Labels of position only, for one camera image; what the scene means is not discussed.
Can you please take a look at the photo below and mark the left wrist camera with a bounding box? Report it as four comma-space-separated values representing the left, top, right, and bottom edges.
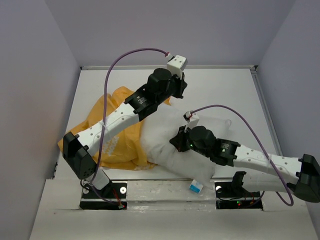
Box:
165, 52, 188, 79

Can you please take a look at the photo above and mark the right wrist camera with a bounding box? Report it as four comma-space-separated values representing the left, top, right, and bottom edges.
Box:
183, 111, 200, 132

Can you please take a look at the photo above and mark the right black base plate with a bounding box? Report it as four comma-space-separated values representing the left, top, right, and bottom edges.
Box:
214, 171, 263, 210

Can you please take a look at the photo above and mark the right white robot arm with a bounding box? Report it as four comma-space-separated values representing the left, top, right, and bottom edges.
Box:
169, 126, 320, 203

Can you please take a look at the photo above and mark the white pillow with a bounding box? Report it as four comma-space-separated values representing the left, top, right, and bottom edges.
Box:
140, 103, 216, 190

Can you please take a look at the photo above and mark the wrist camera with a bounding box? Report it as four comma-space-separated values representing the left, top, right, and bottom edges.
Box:
165, 52, 188, 79
183, 111, 200, 132

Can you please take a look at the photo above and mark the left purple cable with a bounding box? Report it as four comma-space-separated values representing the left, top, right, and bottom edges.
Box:
89, 47, 172, 206

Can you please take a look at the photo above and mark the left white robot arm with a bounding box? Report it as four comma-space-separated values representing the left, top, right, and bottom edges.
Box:
62, 68, 187, 198

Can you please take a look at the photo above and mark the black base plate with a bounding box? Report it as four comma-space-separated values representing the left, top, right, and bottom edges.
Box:
79, 180, 128, 211
214, 171, 263, 210

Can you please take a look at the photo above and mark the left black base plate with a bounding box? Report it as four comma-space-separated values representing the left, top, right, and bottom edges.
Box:
79, 180, 128, 211

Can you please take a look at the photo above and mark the blue white pillow label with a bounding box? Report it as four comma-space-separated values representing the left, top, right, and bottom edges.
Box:
189, 179, 204, 194

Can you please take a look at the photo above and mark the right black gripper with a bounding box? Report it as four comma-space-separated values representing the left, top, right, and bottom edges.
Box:
170, 123, 211, 157

